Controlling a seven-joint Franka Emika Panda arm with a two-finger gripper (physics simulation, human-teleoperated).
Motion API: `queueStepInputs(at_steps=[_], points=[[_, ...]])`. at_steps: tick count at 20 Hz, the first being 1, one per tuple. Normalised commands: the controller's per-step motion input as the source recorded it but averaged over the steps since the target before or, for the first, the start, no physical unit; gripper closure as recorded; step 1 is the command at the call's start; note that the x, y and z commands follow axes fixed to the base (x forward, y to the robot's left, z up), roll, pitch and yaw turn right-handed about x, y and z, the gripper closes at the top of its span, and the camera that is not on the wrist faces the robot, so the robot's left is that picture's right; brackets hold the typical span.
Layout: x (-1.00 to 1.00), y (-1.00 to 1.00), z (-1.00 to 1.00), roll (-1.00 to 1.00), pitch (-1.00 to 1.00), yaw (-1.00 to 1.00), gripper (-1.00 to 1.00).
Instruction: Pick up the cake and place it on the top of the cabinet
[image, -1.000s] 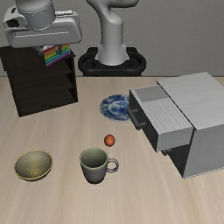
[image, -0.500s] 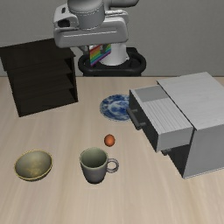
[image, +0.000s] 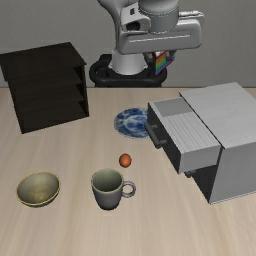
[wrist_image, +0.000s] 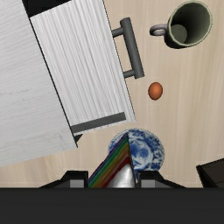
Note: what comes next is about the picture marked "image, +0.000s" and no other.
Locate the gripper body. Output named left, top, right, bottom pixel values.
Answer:
left=117, top=6, right=206, bottom=56

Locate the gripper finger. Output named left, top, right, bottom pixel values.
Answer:
left=167, top=49, right=177, bottom=63
left=145, top=51, right=158, bottom=65

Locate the rainbow cake wedge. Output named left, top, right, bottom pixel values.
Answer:
left=154, top=51, right=175, bottom=77

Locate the grey cabinet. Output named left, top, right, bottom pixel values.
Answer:
left=178, top=81, right=256, bottom=205

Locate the blue and white plate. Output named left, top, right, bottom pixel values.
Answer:
left=113, top=107, right=152, bottom=140

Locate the open grey drawer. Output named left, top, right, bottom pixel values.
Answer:
left=144, top=96, right=222, bottom=176

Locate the small orange fruit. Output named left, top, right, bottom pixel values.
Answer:
left=118, top=153, right=133, bottom=169

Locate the dark slatted rack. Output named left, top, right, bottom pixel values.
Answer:
left=0, top=41, right=91, bottom=135

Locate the grey-green mug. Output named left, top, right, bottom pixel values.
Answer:
left=90, top=167, right=137, bottom=211

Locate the olive bowl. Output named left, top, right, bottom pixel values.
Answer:
left=15, top=170, right=62, bottom=208

